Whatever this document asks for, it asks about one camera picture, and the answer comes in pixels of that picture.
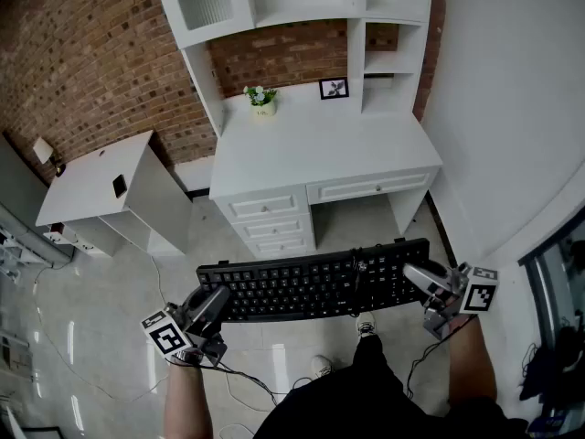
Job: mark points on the white desk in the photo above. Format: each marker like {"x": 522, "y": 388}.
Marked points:
{"x": 320, "y": 144}

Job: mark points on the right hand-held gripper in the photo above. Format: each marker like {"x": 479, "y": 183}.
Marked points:
{"x": 477, "y": 293}

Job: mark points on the wide white desk drawer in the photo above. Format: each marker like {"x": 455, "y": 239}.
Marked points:
{"x": 370, "y": 188}

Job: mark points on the grey cabinet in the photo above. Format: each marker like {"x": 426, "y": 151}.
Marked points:
{"x": 18, "y": 199}

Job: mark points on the small black box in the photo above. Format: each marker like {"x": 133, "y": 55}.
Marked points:
{"x": 120, "y": 186}

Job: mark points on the white shelf hutch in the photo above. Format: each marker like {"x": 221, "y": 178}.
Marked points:
{"x": 201, "y": 57}

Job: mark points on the white side cabinet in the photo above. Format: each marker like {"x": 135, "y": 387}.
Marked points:
{"x": 87, "y": 190}

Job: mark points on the person's black trousers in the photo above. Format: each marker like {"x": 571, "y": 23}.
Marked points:
{"x": 365, "y": 405}

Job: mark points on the glass door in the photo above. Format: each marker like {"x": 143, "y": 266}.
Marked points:
{"x": 560, "y": 291}

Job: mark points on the black keyboard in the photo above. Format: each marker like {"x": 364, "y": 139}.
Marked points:
{"x": 292, "y": 286}

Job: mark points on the white pot with flowers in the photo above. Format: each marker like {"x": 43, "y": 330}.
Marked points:
{"x": 263, "y": 108}

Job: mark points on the small table lamp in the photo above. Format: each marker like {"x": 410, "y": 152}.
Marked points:
{"x": 43, "y": 149}

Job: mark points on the small white desk drawer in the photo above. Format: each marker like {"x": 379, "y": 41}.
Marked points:
{"x": 282, "y": 246}
{"x": 274, "y": 229}
{"x": 264, "y": 207}

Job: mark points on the black picture frame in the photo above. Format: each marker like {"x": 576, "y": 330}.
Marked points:
{"x": 334, "y": 88}

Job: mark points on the white shoe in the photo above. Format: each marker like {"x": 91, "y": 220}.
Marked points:
{"x": 366, "y": 324}
{"x": 322, "y": 366}

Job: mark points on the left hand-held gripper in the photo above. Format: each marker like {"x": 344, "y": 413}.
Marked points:
{"x": 166, "y": 336}

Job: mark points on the person's left forearm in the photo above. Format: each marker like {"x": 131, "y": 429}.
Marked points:
{"x": 187, "y": 400}

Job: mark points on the person's right forearm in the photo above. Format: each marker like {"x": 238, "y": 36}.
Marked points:
{"x": 471, "y": 364}

